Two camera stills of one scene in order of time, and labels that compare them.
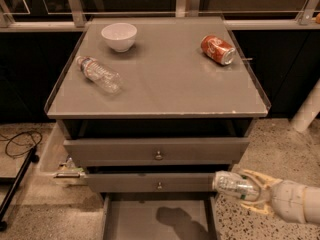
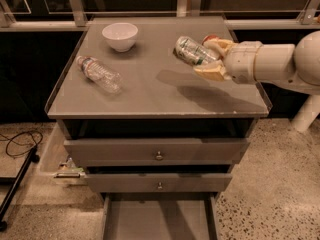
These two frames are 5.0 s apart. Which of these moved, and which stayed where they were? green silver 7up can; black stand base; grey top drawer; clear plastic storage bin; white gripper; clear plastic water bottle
Moved: white gripper; green silver 7up can
Stayed: clear plastic water bottle; grey top drawer; clear plastic storage bin; black stand base
